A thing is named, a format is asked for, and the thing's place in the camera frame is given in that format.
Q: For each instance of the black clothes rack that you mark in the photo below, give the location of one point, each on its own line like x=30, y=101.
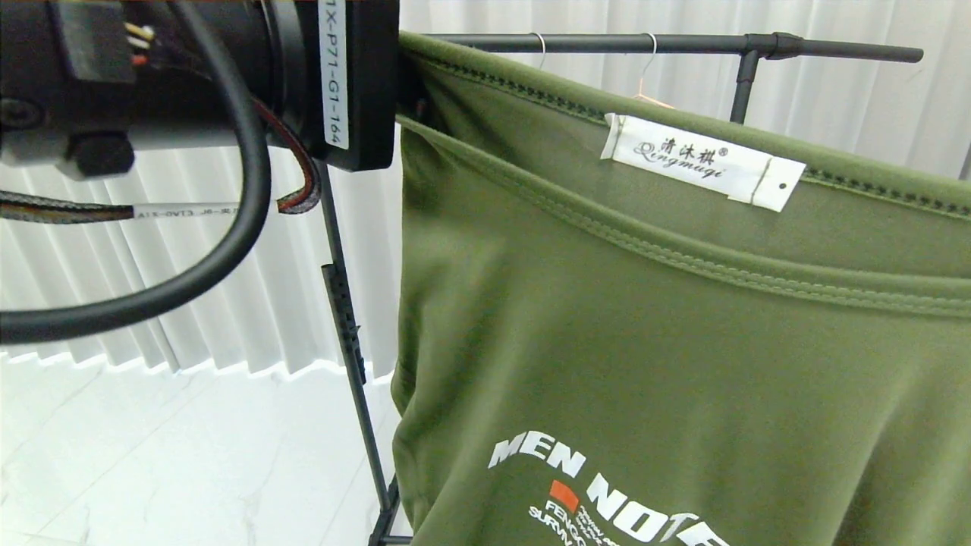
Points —
x=683, y=43

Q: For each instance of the green garment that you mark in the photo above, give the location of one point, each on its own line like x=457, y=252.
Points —
x=645, y=341

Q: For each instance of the pink clothes hanger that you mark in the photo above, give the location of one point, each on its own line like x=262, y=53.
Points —
x=542, y=49
x=651, y=53

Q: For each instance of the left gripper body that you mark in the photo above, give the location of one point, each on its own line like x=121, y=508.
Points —
x=190, y=76

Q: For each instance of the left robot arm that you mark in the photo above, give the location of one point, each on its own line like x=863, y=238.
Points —
x=61, y=211

